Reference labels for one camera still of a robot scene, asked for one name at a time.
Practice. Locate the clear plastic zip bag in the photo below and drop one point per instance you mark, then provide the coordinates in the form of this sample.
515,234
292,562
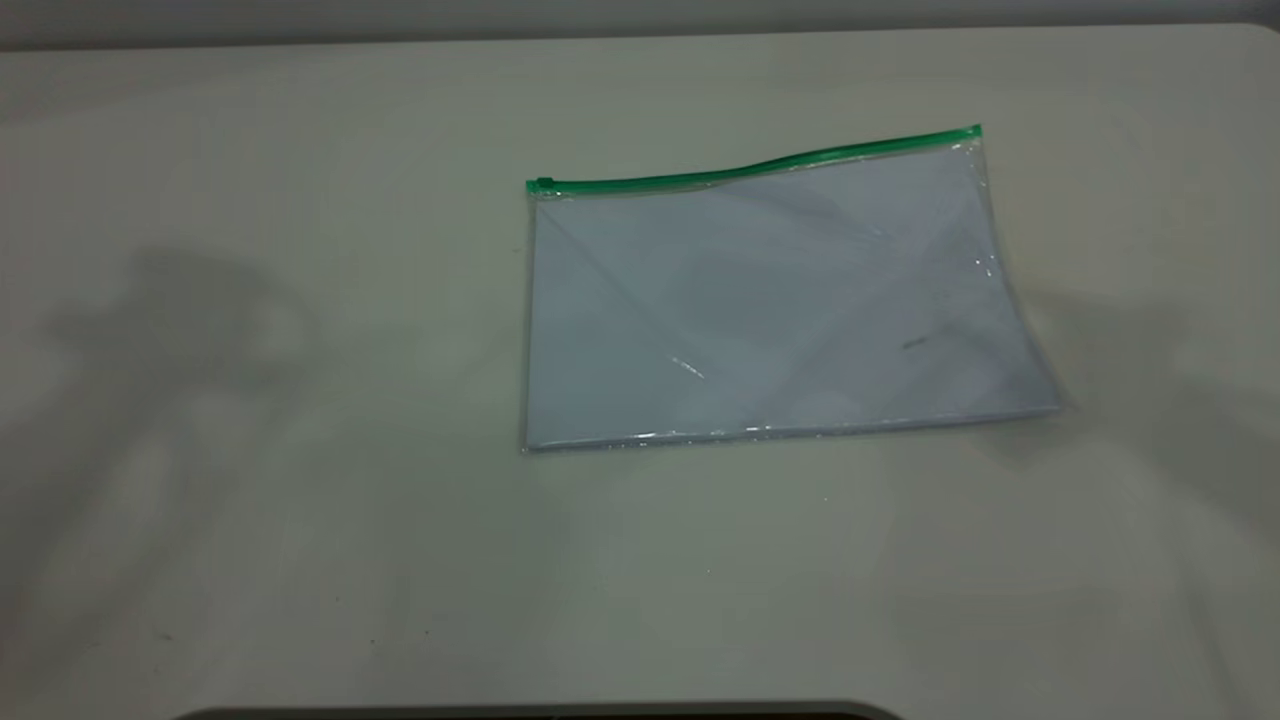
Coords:
760,168

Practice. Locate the green zipper slider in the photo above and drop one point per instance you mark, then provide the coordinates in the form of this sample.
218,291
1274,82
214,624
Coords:
543,184

